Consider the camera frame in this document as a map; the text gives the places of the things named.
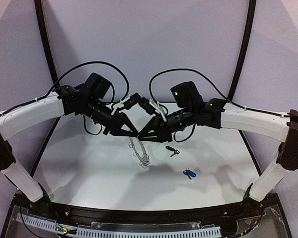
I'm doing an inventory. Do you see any metal ring plate with keyrings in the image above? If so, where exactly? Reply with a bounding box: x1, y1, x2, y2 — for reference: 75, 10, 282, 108
128, 137, 150, 169

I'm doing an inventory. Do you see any key with blue tag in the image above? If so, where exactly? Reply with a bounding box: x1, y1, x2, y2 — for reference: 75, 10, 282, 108
183, 168, 196, 179

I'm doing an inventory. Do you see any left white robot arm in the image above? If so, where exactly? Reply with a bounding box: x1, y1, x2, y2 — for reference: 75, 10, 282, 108
0, 85, 139, 202

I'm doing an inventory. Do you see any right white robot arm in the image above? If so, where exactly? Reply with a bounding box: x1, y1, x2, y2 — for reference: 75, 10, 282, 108
138, 81, 298, 202

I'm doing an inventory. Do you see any key with black tag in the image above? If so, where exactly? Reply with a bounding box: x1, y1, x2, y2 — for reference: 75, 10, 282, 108
165, 145, 180, 157

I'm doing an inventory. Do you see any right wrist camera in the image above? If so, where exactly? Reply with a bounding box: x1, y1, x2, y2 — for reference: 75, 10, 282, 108
139, 97, 156, 115

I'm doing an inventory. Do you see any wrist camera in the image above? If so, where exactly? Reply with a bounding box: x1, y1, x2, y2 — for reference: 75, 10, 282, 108
139, 97, 156, 115
122, 93, 141, 110

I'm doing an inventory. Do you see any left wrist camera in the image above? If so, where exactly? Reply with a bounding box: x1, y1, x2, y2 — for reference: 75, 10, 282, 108
122, 93, 141, 110

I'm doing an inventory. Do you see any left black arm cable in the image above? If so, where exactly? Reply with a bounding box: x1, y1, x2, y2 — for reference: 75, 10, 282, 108
0, 61, 130, 117

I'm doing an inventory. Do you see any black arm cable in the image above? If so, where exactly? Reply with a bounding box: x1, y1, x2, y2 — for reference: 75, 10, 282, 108
0, 61, 130, 117
149, 68, 298, 117

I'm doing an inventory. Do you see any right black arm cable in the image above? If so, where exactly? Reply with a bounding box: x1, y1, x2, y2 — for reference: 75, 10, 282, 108
149, 68, 298, 117

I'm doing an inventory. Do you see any black front frame rail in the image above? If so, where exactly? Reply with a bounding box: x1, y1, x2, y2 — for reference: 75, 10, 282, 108
49, 202, 246, 226

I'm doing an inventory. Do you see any white slotted cable duct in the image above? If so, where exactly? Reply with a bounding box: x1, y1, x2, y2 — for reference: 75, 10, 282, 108
14, 213, 222, 238

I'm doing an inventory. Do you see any right black frame post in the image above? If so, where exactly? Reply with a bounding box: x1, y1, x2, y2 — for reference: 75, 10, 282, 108
227, 0, 257, 100

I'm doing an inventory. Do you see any black frame post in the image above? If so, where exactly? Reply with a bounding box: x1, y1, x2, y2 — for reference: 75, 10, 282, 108
34, 0, 58, 83
227, 0, 257, 100

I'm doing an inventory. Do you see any left black frame post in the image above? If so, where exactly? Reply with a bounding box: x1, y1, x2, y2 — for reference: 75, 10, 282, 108
34, 0, 58, 83

